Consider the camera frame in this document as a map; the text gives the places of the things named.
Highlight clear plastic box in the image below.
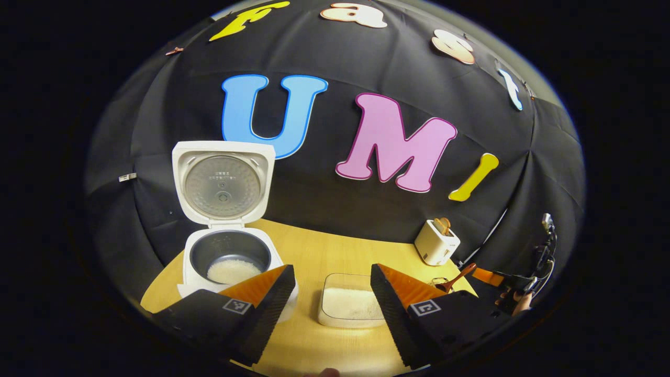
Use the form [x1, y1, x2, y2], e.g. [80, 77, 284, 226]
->
[318, 273, 390, 329]

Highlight white toaster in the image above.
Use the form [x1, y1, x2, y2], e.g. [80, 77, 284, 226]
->
[414, 219, 461, 266]

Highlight white rice cooker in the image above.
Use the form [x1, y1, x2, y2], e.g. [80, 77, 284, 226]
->
[172, 140, 299, 323]

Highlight white rice heap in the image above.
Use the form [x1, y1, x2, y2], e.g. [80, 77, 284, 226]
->
[207, 259, 262, 284]
[322, 288, 385, 320]

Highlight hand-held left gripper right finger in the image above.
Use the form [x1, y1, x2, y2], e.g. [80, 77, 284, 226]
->
[370, 263, 516, 370]

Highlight black backdrop cloth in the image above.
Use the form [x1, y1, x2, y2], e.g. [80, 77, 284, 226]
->
[84, 0, 586, 315]

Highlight brown wooden spoon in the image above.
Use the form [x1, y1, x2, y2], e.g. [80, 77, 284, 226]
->
[435, 263, 478, 293]

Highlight white power cable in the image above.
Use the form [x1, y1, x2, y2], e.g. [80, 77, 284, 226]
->
[460, 209, 508, 265]

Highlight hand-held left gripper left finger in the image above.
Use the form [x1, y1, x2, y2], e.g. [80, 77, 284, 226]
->
[152, 264, 297, 367]

